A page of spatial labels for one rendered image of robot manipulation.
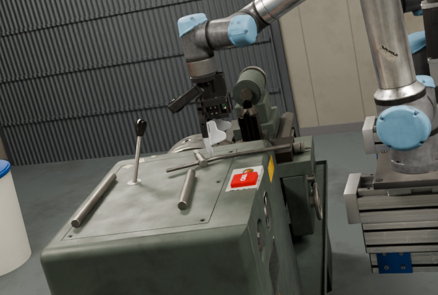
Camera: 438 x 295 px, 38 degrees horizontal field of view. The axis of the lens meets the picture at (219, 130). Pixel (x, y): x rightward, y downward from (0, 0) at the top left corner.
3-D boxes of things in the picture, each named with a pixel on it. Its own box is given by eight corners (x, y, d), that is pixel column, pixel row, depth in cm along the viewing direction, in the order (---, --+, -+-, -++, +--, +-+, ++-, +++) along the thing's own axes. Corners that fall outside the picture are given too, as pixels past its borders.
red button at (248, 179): (256, 188, 149) (254, 180, 148) (231, 191, 150) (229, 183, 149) (259, 178, 154) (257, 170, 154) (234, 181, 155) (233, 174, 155)
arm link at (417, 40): (394, 75, 211) (389, 36, 207) (434, 66, 211) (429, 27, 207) (407, 83, 199) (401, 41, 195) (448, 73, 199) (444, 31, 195)
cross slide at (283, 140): (292, 161, 249) (291, 150, 248) (189, 176, 259) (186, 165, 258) (295, 145, 266) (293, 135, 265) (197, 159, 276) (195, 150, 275)
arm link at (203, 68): (182, 64, 159) (189, 57, 167) (186, 81, 161) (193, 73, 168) (211, 58, 158) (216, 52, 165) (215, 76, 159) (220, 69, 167)
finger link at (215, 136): (227, 154, 161) (222, 118, 162) (204, 157, 163) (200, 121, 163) (230, 154, 164) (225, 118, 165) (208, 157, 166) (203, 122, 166)
